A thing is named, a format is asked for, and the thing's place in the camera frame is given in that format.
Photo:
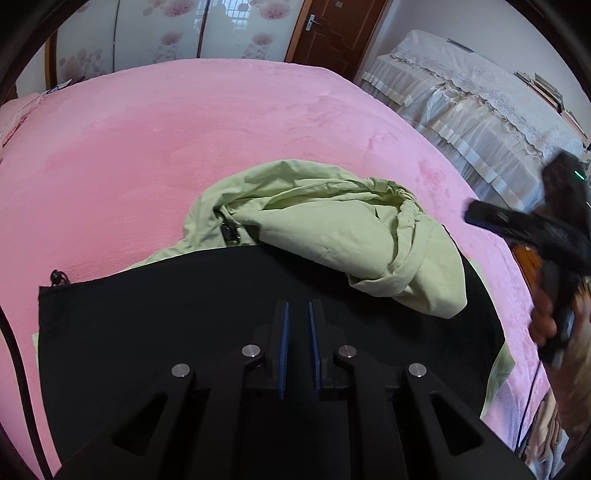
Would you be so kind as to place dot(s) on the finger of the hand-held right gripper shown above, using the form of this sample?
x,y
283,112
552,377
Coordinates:
x,y
498,219

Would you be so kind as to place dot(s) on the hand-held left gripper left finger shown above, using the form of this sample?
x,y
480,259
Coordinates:
x,y
285,350

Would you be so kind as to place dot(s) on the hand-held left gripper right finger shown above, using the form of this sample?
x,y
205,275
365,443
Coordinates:
x,y
314,350

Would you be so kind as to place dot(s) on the green and black jacket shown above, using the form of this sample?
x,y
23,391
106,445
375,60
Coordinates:
x,y
323,221

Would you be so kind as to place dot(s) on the person's right forearm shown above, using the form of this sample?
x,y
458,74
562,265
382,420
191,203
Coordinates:
x,y
575,392

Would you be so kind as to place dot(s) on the person's right hand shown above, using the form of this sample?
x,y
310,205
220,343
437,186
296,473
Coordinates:
x,y
542,318

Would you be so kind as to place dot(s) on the wooden drawer cabinet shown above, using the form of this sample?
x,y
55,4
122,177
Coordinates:
x,y
528,263

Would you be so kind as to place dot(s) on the furniture with white lace cover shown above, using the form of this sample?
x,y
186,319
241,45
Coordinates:
x,y
471,120

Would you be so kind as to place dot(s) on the stack of books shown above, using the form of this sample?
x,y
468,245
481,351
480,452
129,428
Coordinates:
x,y
549,92

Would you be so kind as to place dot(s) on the printed blanket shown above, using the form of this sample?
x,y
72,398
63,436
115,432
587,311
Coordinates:
x,y
531,438

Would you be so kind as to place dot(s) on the pink plush bed blanket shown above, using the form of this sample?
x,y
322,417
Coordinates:
x,y
138,161

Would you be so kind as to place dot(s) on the brown wooden door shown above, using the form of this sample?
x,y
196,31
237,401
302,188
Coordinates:
x,y
341,37

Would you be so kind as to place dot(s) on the floral sliding door wardrobe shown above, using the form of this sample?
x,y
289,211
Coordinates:
x,y
184,32

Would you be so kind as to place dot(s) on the pink pillow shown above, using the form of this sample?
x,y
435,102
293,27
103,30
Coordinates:
x,y
18,120

